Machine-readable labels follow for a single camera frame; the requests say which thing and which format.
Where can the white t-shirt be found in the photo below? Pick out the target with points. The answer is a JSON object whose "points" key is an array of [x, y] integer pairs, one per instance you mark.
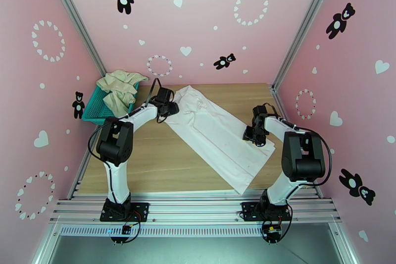
{"points": [[216, 139]]}

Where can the beige shorts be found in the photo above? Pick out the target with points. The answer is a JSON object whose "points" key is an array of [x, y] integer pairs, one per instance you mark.
{"points": [[119, 86]]}

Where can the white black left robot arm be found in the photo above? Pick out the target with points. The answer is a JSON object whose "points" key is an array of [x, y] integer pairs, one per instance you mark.
{"points": [[119, 176]]}

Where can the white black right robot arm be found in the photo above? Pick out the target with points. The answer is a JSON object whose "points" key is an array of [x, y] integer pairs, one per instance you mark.
{"points": [[304, 161]]}

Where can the teal plastic laundry basket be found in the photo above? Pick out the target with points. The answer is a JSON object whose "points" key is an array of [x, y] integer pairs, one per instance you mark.
{"points": [[92, 111]]}

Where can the circuit board with yellow connector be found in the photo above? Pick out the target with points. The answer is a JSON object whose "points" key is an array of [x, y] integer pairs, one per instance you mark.
{"points": [[272, 232]]}

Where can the small black circuit board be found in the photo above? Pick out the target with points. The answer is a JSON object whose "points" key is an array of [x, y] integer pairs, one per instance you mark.
{"points": [[126, 229]]}

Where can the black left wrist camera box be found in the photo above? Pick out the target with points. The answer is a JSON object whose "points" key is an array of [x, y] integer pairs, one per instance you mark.
{"points": [[164, 94]]}

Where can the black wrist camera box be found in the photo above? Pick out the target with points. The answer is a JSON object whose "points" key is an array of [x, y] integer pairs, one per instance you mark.
{"points": [[164, 94], [260, 110]]}

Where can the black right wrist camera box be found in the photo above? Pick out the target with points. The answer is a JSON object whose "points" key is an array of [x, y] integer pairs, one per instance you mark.
{"points": [[260, 110]]}

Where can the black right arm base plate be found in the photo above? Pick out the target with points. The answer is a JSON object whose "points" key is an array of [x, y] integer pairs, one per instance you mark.
{"points": [[249, 210]]}

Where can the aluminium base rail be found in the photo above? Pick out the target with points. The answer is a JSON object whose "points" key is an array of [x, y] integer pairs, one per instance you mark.
{"points": [[198, 207]]}

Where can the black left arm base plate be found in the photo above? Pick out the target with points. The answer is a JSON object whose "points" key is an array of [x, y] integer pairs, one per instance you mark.
{"points": [[140, 210]]}

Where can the aluminium corner post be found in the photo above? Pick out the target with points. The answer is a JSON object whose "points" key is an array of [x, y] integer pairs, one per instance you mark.
{"points": [[74, 12], [304, 21]]}

